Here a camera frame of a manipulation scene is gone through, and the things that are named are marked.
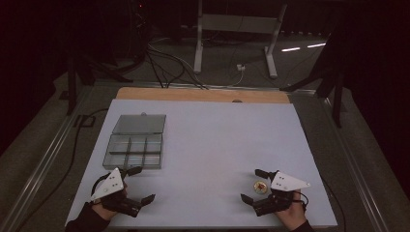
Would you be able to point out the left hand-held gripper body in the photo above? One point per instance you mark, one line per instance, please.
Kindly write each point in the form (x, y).
(109, 187)

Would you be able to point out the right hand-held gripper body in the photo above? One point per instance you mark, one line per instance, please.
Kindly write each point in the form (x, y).
(285, 183)

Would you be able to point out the small round gold badge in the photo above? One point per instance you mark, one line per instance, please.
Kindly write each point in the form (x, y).
(260, 187)

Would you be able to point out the clear plastic compartment box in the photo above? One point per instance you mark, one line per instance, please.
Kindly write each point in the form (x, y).
(137, 145)

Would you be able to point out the person's left hand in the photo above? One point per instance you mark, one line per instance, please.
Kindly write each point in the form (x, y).
(103, 210)

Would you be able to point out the person's right hand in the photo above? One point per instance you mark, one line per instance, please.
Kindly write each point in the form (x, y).
(295, 216)

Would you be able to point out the white table mat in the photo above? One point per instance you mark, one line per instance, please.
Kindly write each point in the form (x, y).
(212, 145)

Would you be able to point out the black floor plate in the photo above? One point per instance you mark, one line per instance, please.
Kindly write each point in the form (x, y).
(84, 121)

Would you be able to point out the black tripod stand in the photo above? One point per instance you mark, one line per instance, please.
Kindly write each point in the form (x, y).
(337, 103)
(71, 87)

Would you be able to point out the white plug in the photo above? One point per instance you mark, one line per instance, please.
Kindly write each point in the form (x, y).
(240, 67)

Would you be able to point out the white light strip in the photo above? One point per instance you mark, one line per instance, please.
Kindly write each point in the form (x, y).
(290, 49)
(316, 45)

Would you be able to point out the dark equipment rack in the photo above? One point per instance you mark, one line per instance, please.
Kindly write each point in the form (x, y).
(140, 29)

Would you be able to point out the aluminium floor rail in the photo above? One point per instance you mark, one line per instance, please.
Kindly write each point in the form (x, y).
(48, 161)
(351, 161)

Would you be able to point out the white metal stand frame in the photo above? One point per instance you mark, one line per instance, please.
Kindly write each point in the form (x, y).
(238, 24)

